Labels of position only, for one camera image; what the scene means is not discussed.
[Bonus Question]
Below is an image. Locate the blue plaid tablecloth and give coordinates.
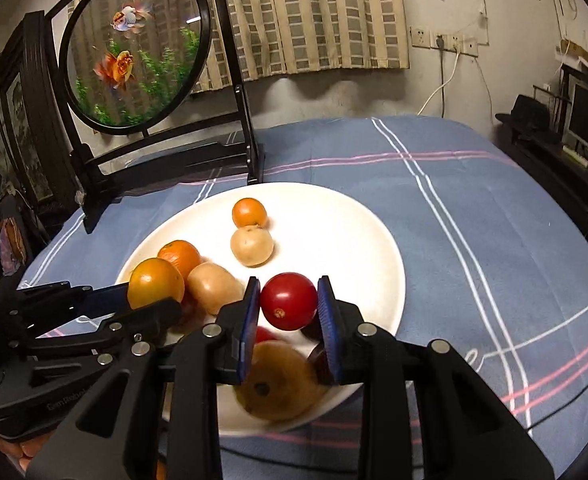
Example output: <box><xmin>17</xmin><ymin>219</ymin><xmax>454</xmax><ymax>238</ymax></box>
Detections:
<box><xmin>19</xmin><ymin>116</ymin><xmax>588</xmax><ymax>480</ymax></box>

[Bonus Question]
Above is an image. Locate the pale round potato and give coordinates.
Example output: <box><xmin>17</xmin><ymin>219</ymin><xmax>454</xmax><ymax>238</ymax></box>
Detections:
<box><xmin>230</xmin><ymin>226</ymin><xmax>275</xmax><ymax>267</ymax></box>

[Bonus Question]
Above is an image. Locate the white power cable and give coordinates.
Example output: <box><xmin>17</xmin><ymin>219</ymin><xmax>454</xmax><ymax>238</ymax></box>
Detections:
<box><xmin>416</xmin><ymin>50</ymin><xmax>462</xmax><ymax>116</ymax></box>

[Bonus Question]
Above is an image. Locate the black low shelf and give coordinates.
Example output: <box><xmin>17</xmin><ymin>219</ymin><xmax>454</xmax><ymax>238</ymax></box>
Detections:
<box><xmin>494</xmin><ymin>120</ymin><xmax>588</xmax><ymax>251</ymax></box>

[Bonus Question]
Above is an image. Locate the small orange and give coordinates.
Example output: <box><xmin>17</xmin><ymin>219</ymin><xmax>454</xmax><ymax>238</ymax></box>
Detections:
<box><xmin>232</xmin><ymin>197</ymin><xmax>268</xmax><ymax>229</ymax></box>

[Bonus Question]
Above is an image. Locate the dark wooden cabinet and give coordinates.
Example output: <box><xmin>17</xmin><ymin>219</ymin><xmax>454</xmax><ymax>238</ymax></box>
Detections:
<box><xmin>0</xmin><ymin>10</ymin><xmax>82</xmax><ymax>206</ymax></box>

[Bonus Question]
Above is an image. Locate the white round plate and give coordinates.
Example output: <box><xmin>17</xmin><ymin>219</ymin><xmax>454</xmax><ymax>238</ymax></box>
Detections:
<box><xmin>115</xmin><ymin>182</ymin><xmax>407</xmax><ymax>436</ymax></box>

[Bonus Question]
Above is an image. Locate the thin black cable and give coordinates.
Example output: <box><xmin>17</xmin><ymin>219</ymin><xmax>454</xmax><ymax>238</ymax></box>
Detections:
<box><xmin>516</xmin><ymin>380</ymin><xmax>588</xmax><ymax>428</ymax></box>

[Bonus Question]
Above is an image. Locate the oval tan potato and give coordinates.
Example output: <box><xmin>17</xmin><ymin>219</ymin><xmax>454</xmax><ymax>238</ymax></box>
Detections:
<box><xmin>186</xmin><ymin>262</ymin><xmax>245</xmax><ymax>316</ymax></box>

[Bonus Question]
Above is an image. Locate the beige checked curtain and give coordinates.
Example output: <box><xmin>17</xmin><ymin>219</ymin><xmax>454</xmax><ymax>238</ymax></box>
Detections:
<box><xmin>69</xmin><ymin>0</ymin><xmax>411</xmax><ymax>93</ymax></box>

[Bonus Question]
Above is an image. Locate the white wall socket strip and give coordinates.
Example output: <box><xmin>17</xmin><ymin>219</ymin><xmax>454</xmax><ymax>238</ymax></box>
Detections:
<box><xmin>410</xmin><ymin>25</ymin><xmax>478</xmax><ymax>57</ymax></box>

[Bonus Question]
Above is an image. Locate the black hat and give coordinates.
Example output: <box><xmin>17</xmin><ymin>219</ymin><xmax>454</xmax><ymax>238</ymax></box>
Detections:
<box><xmin>495</xmin><ymin>94</ymin><xmax>564</xmax><ymax>133</ymax></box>

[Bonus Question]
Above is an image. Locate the large brown kiwi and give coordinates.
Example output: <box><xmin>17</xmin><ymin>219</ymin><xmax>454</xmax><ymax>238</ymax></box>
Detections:
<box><xmin>236</xmin><ymin>341</ymin><xmax>325</xmax><ymax>422</ymax></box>

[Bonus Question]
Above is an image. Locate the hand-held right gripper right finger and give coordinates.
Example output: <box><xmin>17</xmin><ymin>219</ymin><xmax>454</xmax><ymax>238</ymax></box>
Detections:
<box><xmin>316</xmin><ymin>275</ymin><xmax>557</xmax><ymax>480</ymax></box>

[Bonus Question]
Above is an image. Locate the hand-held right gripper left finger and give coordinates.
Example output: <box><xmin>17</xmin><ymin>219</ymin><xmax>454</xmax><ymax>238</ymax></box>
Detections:
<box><xmin>24</xmin><ymin>276</ymin><xmax>262</xmax><ymax>480</ymax></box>

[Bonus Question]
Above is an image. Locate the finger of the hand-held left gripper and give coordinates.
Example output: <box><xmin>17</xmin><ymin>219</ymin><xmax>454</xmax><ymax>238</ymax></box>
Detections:
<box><xmin>11</xmin><ymin>297</ymin><xmax>182</xmax><ymax>357</ymax></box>
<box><xmin>0</xmin><ymin>280</ymin><xmax>131</xmax><ymax>334</ymax></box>

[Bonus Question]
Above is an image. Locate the red tomato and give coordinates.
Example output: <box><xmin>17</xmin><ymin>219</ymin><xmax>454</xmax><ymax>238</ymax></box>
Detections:
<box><xmin>260</xmin><ymin>272</ymin><xmax>319</xmax><ymax>332</ymax></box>

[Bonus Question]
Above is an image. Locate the yellow orange tangerine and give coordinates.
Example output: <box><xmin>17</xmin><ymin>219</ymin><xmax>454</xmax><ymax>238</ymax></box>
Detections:
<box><xmin>127</xmin><ymin>257</ymin><xmax>185</xmax><ymax>311</ymax></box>

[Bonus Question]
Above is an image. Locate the round goldfish screen black stand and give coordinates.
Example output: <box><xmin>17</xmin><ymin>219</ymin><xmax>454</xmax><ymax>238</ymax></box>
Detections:
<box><xmin>49</xmin><ymin>0</ymin><xmax>267</xmax><ymax>235</ymax></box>

